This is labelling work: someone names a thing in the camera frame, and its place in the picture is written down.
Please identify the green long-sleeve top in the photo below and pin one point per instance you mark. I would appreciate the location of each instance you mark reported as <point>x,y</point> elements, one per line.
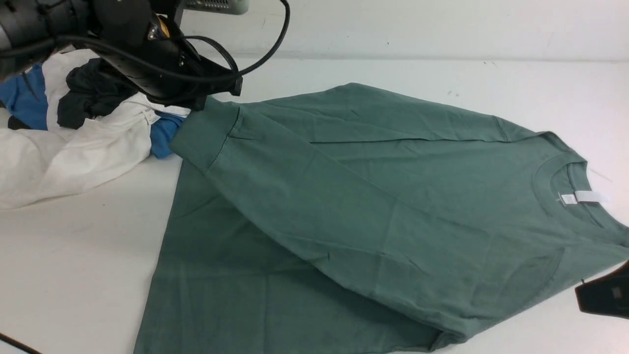
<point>360,221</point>

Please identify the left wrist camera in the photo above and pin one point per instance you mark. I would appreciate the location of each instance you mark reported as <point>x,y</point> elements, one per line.
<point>235,7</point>

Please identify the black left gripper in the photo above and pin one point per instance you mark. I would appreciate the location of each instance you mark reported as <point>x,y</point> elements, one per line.
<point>149,50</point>

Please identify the dark grey garment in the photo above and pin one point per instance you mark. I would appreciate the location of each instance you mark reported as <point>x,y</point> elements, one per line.
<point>75,94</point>

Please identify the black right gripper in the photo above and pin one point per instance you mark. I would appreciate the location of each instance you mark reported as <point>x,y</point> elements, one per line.
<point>607,295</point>

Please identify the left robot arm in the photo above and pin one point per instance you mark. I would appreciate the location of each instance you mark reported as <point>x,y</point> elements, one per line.
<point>33,30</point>

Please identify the blue garment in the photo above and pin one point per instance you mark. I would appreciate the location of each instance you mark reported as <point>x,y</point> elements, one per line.
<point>26,102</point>

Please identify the white garment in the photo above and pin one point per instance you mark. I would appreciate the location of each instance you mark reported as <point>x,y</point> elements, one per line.
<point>42,164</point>

